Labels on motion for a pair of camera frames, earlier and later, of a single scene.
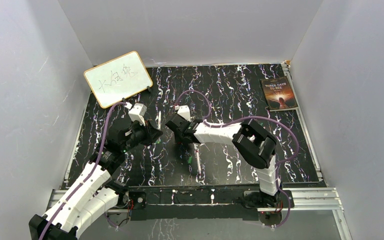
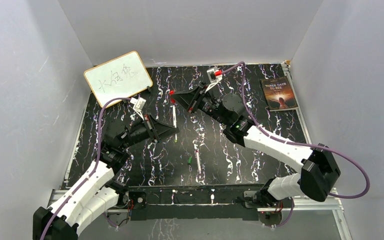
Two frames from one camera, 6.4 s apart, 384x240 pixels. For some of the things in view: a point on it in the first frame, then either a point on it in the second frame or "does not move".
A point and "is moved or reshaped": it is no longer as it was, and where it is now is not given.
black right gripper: x=179 y=139 to x=191 y=99
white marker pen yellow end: x=159 y=120 is moved or reshaped
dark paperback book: x=279 y=94 does not move
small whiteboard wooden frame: x=118 y=79 does not move
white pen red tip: x=199 y=163 does not move
